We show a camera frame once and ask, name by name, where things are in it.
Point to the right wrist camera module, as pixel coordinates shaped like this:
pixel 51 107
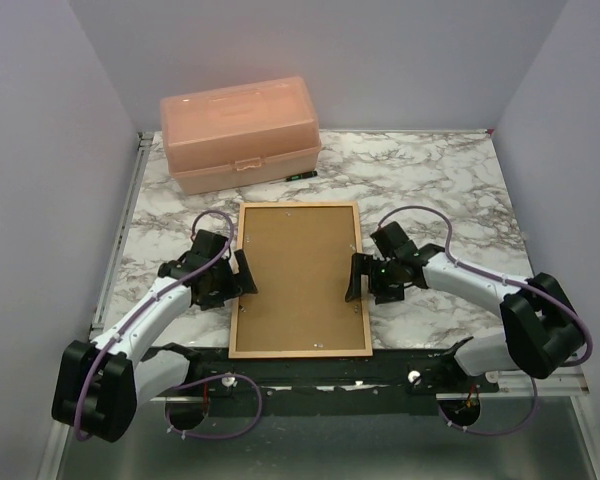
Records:
pixel 392 241

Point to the brown wooden picture frame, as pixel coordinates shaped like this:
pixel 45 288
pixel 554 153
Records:
pixel 235 320

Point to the black green marker pen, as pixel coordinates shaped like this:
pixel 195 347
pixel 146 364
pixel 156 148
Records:
pixel 302 176

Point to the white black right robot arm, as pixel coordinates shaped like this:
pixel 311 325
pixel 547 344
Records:
pixel 538 334

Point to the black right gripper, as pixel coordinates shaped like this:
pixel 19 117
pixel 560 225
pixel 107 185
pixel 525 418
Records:
pixel 365 264

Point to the brown frame backing board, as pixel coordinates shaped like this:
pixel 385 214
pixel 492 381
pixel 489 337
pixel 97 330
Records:
pixel 300 280

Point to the black robot mounting base rail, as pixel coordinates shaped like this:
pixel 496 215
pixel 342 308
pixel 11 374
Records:
pixel 390 381

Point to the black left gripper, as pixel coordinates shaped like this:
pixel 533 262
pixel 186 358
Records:
pixel 246 284

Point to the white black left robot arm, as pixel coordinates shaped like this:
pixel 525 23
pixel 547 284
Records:
pixel 102 382

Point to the pink plastic storage box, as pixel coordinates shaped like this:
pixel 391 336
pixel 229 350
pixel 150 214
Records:
pixel 239 136

